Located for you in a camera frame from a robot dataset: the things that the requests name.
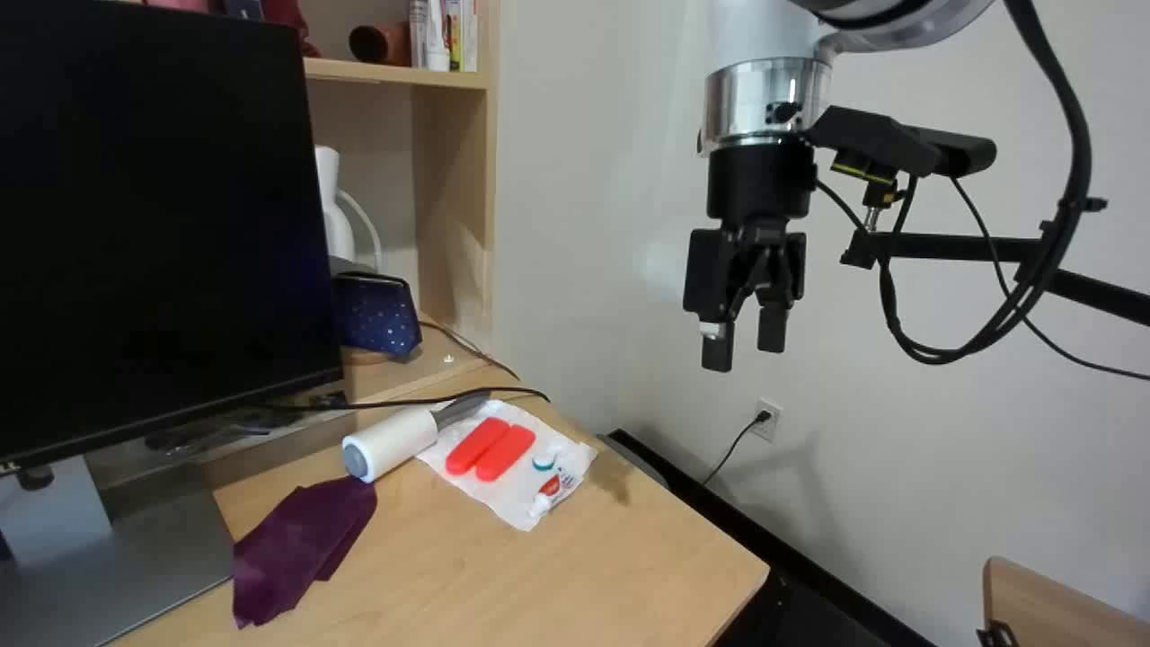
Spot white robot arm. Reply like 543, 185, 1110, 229
684, 0, 995, 373

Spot wooden chair corner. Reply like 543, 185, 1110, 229
976, 556, 1150, 647

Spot white lint roller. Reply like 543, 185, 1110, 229
342, 393, 490, 487

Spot dark blue starry pouch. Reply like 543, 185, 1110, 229
335, 272, 422, 361

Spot brown roll on shelf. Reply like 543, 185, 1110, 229
348, 20, 408, 66

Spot wooden bookshelf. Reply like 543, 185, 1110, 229
120, 0, 499, 351

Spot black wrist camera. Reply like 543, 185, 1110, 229
804, 108, 995, 185

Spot black desk cable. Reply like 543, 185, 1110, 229
284, 318, 555, 416

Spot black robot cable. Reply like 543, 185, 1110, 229
811, 0, 1150, 387

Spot black wall plug cable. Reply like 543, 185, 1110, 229
697, 407, 775, 494

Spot purple cloth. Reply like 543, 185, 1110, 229
232, 479, 377, 626

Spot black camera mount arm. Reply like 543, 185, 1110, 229
842, 233, 1150, 326

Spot white books on shelf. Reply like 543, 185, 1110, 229
408, 0, 479, 73

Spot plastic package with red item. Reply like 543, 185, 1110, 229
422, 400, 595, 532

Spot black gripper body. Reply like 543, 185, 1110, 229
684, 137, 814, 321

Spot grey monitor stand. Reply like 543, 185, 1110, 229
0, 460, 231, 647

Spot black computer monitor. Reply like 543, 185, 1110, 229
0, 0, 342, 465

